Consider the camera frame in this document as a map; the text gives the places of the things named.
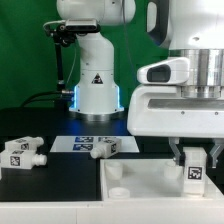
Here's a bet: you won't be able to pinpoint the white tag sheet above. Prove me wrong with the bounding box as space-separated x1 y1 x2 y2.
51 136 139 153

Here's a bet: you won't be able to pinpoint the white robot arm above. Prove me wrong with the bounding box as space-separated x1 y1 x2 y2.
57 0 224 159

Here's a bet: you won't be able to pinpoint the white L-shaped obstacle wall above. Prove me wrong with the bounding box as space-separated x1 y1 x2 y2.
0 198 224 224

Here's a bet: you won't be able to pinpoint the white square tabletop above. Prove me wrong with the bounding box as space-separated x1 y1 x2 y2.
100 159 224 200

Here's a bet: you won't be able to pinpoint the black cables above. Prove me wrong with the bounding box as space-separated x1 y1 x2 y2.
20 88 76 108

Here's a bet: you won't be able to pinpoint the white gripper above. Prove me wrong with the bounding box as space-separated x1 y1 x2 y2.
127 85 224 168

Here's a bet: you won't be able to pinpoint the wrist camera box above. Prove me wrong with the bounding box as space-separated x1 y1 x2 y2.
137 57 190 85

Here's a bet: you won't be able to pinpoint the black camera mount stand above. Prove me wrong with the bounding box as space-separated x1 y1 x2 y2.
43 20 76 91

